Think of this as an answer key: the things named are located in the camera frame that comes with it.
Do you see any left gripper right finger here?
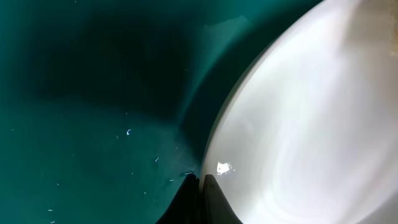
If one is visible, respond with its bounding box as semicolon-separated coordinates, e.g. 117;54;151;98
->
202;174;243;224

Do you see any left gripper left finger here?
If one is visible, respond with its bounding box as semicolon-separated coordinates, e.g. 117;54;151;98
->
156;174;199;224

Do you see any white plate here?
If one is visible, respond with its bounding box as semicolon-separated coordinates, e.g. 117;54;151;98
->
202;0;397;224

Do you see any teal plastic tray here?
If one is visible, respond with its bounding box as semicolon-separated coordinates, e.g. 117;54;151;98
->
1;0;316;223

